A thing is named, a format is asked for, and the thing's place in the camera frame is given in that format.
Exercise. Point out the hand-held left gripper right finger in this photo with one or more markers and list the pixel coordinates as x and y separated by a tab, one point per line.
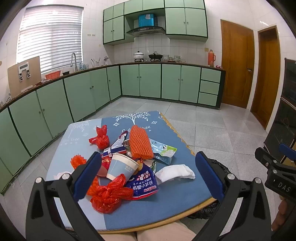
209	176

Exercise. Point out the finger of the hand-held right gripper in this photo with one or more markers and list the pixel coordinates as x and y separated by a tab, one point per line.
288	150
263	155

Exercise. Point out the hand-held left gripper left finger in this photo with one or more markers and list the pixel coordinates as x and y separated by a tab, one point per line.
89	175

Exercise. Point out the red mesh net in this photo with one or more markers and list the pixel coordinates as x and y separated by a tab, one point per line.
77	161

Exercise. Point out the red snack packet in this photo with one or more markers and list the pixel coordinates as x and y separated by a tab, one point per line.
106	164

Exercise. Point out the large red plastic bag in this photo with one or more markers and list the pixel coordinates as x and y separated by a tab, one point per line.
106	199

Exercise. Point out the blue white paper cup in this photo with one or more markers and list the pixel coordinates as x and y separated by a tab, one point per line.
120	165

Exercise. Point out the white tissue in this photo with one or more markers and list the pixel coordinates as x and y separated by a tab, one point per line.
173	172

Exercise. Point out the black bagged trash bin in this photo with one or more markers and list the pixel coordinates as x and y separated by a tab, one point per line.
203	212

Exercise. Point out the small red plastic bag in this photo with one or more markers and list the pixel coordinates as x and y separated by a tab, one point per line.
101	140

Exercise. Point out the blue white red wrapper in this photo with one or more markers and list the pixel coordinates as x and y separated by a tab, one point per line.
115	147

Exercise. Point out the green white packet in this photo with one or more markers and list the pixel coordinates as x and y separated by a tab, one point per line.
164	150

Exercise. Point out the blue snack packet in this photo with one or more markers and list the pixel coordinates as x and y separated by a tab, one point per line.
144	183

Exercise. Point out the orange foam fruit net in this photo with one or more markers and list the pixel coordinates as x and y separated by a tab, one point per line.
140	143

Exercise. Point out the person's right hand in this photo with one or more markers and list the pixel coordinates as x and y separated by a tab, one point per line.
281	215

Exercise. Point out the black cabinet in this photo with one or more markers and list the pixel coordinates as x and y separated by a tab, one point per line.
284	111

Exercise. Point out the blue printed tablecloth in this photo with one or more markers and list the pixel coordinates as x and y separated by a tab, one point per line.
175	143

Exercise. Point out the green drawer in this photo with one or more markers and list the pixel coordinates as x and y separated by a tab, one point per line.
208	99
211	74
209	87

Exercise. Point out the person's beige trousers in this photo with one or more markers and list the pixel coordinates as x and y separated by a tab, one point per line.
150	234

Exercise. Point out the red basket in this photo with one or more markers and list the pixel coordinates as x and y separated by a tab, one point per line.
52	75

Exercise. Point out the red thermos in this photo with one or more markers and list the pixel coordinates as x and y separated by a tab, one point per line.
211	59

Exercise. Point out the green base cabinets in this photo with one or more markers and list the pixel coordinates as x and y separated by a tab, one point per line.
150	80

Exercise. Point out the metal faucet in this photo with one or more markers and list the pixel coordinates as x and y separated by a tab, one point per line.
73	60

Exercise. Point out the cardboard box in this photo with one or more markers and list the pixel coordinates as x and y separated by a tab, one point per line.
13	81

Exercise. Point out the white cooking pot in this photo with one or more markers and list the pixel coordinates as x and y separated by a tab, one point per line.
139	56

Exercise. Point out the black wok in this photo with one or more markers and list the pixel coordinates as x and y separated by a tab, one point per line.
155	56

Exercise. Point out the white window blinds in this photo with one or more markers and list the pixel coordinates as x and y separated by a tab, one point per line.
50	39

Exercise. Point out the range hood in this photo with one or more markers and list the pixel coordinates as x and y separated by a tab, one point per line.
145	30

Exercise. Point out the blue box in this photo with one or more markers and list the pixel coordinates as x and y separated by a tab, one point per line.
146	19

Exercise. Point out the green wall cabinets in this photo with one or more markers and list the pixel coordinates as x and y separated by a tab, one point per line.
185	20

